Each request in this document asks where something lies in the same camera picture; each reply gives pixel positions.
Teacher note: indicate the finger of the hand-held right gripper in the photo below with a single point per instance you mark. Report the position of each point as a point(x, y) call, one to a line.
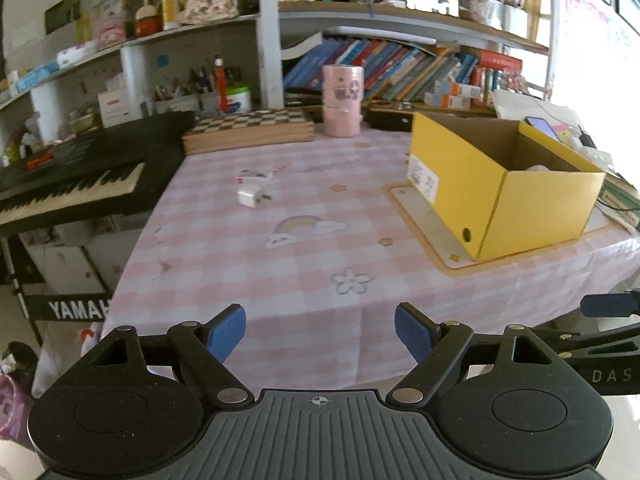
point(600, 342)
point(610, 305)

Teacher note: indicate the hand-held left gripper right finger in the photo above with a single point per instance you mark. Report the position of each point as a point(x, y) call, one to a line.
point(412, 332)

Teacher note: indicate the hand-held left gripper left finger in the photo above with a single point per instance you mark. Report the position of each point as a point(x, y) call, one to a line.
point(227, 332)

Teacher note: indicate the yellow cardboard box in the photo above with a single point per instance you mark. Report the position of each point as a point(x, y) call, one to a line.
point(540, 210)

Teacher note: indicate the green book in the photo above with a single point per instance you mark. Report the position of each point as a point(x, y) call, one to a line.
point(622, 205)

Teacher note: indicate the white yellow-edged placemat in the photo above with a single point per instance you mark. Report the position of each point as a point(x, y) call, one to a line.
point(420, 220)

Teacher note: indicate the pink checked tablecloth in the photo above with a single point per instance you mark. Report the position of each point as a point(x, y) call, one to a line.
point(300, 240)

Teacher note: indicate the white charger plug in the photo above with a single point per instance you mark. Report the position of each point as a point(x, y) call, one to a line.
point(252, 197)

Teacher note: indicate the pink item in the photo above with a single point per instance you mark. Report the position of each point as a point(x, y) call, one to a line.
point(537, 167)

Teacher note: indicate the black keyboard stand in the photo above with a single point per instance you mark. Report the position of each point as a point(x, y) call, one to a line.
point(70, 307)

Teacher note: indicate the black power adapter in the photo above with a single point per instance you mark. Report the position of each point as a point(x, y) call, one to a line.
point(587, 140)

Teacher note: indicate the yellow sticky note pad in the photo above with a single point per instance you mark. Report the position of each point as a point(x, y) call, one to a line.
point(565, 135)

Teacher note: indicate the white storage cabinet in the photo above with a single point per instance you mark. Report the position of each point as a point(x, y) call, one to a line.
point(65, 265)

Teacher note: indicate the smartphone with lit screen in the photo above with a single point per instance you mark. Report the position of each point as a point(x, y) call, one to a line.
point(542, 127)

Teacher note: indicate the wooden chessboard box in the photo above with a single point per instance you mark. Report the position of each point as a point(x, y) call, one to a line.
point(240, 127)

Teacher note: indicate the black case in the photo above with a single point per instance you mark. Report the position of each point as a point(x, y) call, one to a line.
point(390, 119)

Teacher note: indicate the white paper pad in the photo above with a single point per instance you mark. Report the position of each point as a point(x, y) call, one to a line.
point(520, 107)

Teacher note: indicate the pink plastic bag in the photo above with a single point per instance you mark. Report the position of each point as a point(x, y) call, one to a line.
point(14, 405)

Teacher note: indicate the black piano keyboard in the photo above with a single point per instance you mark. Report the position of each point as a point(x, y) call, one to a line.
point(75, 160)

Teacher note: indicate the white jar green lid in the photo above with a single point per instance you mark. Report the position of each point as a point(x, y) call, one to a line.
point(238, 97)

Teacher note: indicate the pink printed canister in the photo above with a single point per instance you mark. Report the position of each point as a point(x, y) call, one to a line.
point(342, 105)

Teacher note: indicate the pen holder with pens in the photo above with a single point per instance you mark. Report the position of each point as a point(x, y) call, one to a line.
point(175, 100)

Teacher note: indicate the stack of small orange cartons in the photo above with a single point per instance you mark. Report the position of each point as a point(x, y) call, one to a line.
point(452, 96)

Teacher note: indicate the orange marker pen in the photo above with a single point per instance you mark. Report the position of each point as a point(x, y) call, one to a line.
point(219, 85)

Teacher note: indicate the white carton red print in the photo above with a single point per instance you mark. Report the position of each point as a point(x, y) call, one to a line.
point(114, 109)

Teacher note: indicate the row of colourful books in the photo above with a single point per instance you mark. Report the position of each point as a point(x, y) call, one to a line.
point(390, 70)

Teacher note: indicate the red box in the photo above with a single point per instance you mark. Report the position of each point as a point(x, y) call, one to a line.
point(500, 61)

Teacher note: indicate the white wooden bookshelf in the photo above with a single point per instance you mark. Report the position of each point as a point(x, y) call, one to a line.
point(270, 50)

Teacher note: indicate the pink patterned box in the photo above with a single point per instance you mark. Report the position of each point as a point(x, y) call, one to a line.
point(110, 35)

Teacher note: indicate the red round jar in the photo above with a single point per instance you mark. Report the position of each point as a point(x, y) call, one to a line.
point(148, 20)

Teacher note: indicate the yellow white box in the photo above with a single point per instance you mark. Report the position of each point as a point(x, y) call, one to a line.
point(171, 10)

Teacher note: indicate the wall chart poster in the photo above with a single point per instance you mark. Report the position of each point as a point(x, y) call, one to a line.
point(595, 45)

